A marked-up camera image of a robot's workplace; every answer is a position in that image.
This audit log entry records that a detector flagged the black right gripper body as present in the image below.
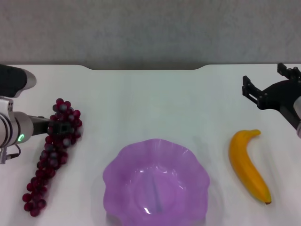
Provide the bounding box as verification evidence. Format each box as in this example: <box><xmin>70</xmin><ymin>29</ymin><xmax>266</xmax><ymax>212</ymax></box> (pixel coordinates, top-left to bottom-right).
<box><xmin>257</xmin><ymin>79</ymin><xmax>301</xmax><ymax>129</ymax></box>

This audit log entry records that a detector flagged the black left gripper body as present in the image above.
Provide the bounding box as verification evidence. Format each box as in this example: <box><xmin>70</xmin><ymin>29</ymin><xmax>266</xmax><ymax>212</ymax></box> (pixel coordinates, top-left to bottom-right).
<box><xmin>29</xmin><ymin>115</ymin><xmax>55</xmax><ymax>137</ymax></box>

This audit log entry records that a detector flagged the dark red grape bunch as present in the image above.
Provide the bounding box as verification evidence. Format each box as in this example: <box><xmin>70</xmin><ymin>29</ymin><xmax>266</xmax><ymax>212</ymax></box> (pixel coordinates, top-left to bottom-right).
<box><xmin>22</xmin><ymin>98</ymin><xmax>83</xmax><ymax>218</ymax></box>

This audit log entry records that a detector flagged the yellow banana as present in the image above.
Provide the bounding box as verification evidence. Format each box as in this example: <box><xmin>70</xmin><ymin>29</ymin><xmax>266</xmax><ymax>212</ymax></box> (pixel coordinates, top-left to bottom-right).
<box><xmin>229</xmin><ymin>129</ymin><xmax>273</xmax><ymax>205</ymax></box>

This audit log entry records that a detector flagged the purple translucent wavy bowl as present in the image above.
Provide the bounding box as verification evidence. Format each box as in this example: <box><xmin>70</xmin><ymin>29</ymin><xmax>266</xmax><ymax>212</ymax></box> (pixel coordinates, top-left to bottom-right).
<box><xmin>103</xmin><ymin>138</ymin><xmax>211</xmax><ymax>226</ymax></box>

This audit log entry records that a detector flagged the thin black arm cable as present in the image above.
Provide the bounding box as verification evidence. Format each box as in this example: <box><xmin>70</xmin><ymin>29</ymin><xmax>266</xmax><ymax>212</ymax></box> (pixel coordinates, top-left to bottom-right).
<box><xmin>6</xmin><ymin>144</ymin><xmax>21</xmax><ymax>159</ymax></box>

